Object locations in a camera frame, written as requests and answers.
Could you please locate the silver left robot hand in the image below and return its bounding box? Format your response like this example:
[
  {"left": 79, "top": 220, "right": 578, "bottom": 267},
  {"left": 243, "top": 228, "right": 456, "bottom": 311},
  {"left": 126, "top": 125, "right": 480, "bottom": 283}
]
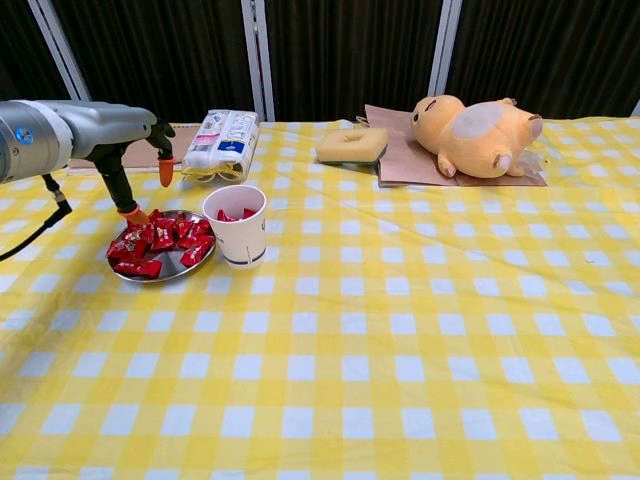
[{"left": 69, "top": 101, "right": 177, "bottom": 227}]

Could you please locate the white paper cup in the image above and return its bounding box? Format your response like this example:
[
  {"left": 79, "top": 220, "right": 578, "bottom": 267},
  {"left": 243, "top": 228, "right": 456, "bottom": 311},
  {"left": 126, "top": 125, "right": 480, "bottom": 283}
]
[{"left": 202, "top": 184, "right": 269, "bottom": 271}]

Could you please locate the brown spiral notebook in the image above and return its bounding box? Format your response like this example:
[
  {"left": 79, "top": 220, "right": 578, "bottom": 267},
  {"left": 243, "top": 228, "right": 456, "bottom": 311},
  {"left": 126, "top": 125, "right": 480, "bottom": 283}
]
[{"left": 67, "top": 124, "right": 202, "bottom": 177}]

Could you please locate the white plastic-wrapped pack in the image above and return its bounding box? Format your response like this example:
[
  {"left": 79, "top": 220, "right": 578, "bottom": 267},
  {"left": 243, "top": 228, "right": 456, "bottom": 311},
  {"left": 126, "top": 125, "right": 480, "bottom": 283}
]
[{"left": 180, "top": 108, "right": 260, "bottom": 182}]

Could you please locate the round steel plate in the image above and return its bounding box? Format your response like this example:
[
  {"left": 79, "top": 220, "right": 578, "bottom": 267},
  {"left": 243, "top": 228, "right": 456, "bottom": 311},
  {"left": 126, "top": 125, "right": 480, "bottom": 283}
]
[{"left": 106, "top": 209, "right": 218, "bottom": 285}]

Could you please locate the yellow sponge with hole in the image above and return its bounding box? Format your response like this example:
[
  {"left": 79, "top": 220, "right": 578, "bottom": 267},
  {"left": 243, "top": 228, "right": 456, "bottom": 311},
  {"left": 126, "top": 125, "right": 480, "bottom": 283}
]
[{"left": 315, "top": 127, "right": 390, "bottom": 165}]

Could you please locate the brown paper bag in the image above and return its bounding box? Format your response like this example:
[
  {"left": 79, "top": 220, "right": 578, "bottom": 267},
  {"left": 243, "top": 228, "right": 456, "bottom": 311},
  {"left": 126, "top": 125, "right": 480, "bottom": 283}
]
[{"left": 355, "top": 103, "right": 548, "bottom": 189}]

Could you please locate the yellow checkered tablecloth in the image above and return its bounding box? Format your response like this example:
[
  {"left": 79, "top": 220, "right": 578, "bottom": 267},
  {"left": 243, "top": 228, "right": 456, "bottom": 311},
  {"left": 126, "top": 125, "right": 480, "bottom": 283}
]
[{"left": 0, "top": 115, "right": 640, "bottom": 480}]

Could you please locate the yellow plush toy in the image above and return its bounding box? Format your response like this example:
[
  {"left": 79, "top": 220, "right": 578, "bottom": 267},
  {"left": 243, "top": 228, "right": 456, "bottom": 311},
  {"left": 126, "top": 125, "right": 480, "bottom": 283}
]
[{"left": 410, "top": 94, "right": 545, "bottom": 179}]

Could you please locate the clear plastic wrapper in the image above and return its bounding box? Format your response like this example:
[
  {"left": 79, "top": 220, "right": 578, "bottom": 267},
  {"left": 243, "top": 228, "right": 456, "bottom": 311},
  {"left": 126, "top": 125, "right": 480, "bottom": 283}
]
[{"left": 514, "top": 149, "right": 546, "bottom": 177}]

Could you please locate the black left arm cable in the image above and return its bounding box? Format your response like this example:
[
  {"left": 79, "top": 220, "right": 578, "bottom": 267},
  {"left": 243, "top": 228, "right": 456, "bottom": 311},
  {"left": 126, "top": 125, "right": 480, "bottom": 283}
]
[{"left": 0, "top": 173, "right": 74, "bottom": 262}]

